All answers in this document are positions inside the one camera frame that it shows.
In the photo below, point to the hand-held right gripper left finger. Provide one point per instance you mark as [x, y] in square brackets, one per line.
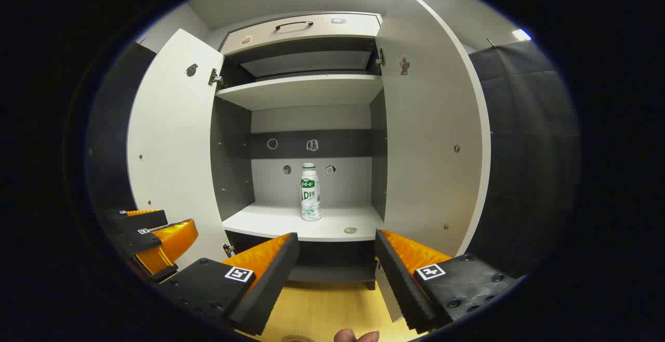
[270, 279]

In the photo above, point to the round coaster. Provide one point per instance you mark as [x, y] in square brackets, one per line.
[297, 339]

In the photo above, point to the white cabinet door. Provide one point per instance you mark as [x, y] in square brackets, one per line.
[171, 149]
[426, 139]

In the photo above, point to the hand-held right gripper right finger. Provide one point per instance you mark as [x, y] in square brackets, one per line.
[402, 279]

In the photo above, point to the small ceiling light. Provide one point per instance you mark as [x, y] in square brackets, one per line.
[521, 35]

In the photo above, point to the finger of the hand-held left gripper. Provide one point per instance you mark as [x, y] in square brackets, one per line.
[140, 221]
[171, 240]

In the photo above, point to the white green label bottle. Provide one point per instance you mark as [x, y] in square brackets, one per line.
[310, 196]

